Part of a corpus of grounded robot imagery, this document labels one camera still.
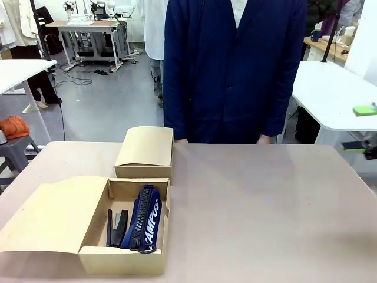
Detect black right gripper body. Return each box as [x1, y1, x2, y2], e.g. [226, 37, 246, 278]
[363, 137, 377, 160]

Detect small cardboard box with lid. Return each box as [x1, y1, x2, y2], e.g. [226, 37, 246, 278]
[114, 126, 175, 179]

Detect navy blue zip pencil case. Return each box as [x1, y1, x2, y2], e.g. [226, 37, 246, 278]
[120, 185, 162, 255]

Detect black stapler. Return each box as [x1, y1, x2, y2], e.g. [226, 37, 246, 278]
[105, 208, 130, 248]

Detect large open cardboard box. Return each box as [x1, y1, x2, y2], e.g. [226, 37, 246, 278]
[0, 176, 171, 275]

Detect white table with rounded corner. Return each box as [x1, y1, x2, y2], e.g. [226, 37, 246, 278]
[290, 60, 377, 145]

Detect wooden workbench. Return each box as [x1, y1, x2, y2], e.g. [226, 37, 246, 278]
[302, 35, 354, 63]

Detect white jar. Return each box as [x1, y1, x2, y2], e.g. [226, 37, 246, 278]
[344, 25, 358, 45]

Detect black stand pole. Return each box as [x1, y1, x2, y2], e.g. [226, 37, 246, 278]
[320, 0, 344, 64]

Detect person in dark puffer jacket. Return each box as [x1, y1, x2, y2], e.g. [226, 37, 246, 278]
[306, 0, 339, 38]

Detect person in blue coat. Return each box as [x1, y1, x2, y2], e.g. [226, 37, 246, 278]
[163, 0, 309, 145]

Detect person in white coat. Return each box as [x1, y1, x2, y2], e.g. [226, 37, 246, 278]
[140, 0, 167, 108]

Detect black trousers on mannequin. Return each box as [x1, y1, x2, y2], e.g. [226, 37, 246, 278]
[10, 44, 61, 108]

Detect grey stool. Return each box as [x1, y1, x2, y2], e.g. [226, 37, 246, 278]
[0, 136, 42, 189]

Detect orange bag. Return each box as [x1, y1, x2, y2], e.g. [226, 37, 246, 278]
[0, 115, 31, 140]

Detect white table with white leg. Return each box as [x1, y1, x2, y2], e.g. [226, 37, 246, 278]
[0, 58, 57, 143]

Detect cream coat on mannequin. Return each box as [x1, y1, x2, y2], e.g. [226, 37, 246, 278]
[0, 0, 41, 48]

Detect wood top desk, white frame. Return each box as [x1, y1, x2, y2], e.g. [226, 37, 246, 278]
[45, 17, 140, 72]

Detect black tripod pole with cable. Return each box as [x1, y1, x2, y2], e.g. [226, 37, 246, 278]
[29, 0, 66, 142]

